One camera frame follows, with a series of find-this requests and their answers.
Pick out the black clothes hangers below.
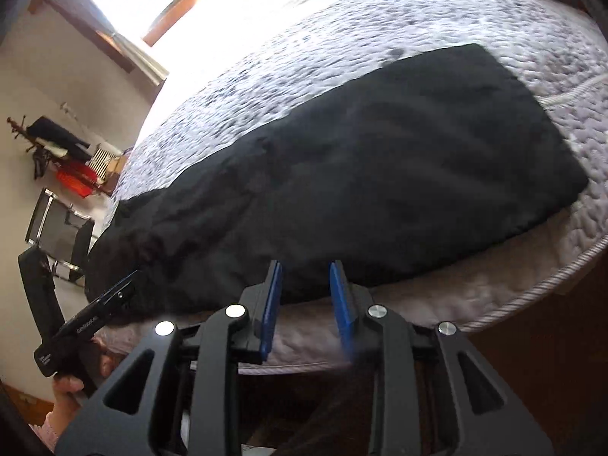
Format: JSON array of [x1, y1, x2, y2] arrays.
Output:
[[31, 149, 52, 180]]

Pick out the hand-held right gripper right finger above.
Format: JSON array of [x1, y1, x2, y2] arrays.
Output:
[[329, 260, 554, 456]]

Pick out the person's left hand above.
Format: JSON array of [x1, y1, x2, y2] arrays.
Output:
[[51, 352, 117, 421]]

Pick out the black garment on coat rack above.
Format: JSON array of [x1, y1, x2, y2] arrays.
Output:
[[26, 116, 92, 163]]

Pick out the black white striped bag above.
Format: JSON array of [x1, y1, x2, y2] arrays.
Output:
[[90, 145, 124, 182]]

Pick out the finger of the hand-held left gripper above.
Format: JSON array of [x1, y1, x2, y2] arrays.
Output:
[[85, 270, 144, 318]]

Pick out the striped beige curtain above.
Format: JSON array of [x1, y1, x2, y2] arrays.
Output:
[[101, 28, 170, 87]]

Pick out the wooden coat rack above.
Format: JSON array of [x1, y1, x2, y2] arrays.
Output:
[[6, 115, 58, 181]]

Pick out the person's left forearm pink sleeve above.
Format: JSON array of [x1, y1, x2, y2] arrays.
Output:
[[27, 406, 67, 443]]

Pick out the bed with grey floral quilt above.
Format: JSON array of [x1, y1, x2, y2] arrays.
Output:
[[88, 0, 608, 376]]

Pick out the black mesh folding chair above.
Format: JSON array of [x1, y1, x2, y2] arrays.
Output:
[[26, 187, 96, 285]]

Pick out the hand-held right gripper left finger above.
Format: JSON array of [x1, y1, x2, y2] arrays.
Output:
[[56, 260, 286, 456]]

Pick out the black pants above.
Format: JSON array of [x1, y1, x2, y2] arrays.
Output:
[[84, 44, 590, 328]]

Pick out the cardboard box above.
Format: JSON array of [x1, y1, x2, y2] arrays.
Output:
[[107, 154, 130, 187]]

